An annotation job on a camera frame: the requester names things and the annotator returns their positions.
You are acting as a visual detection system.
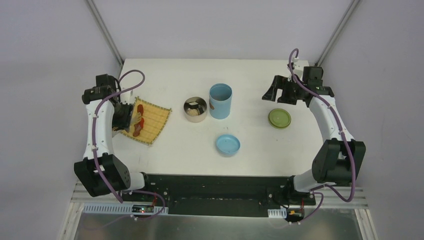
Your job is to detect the metal tongs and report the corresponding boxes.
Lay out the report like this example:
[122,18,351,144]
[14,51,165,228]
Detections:
[112,111,142,132]

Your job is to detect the brown toy sausage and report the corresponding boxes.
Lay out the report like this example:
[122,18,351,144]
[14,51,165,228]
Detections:
[132,124,142,138]

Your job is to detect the red toy meat piece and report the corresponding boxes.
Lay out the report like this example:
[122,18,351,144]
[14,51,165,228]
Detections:
[134,117,145,129]

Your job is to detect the red toy meat slice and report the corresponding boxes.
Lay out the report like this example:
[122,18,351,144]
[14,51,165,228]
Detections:
[137,104,144,115]

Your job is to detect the green round lid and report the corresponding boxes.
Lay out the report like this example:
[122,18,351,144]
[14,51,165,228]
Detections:
[267,108,292,130]

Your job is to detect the beige round rice ball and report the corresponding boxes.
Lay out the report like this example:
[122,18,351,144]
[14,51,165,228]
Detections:
[186,109,199,117]

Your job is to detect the sushi roll white black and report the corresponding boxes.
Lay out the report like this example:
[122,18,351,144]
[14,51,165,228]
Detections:
[187,102,199,110]

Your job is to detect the blue round lid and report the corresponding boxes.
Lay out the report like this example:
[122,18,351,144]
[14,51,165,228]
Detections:
[215,134,241,157]

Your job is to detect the sushi roll red centre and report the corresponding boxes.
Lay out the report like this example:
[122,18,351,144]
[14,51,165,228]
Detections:
[197,105,205,115]

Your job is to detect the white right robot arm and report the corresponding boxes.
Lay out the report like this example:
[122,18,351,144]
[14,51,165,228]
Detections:
[262,66,366,205]

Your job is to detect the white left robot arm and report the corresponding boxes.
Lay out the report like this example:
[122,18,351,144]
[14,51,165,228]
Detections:
[73,74,153,203]

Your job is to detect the yellow bamboo mat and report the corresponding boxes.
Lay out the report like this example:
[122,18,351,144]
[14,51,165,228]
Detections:
[121,96,172,145]

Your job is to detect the blue cylindrical container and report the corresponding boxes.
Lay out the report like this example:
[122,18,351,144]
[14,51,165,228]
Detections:
[209,83,233,120]

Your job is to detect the stainless steel bowl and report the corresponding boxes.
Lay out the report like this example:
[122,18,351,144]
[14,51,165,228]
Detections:
[183,96,208,123]

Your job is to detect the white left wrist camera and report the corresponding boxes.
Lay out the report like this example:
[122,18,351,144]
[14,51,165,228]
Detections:
[120,88,133,104]

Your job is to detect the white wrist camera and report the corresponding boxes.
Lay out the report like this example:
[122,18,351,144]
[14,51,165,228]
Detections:
[288,57,304,79]
[120,88,133,104]

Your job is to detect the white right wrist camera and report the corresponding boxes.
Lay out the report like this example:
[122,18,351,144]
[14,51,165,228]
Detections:
[288,57,304,79]

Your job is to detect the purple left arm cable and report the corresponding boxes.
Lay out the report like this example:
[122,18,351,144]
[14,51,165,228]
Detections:
[92,69,167,222]

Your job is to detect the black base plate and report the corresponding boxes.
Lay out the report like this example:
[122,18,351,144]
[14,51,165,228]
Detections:
[122,174,316,218]

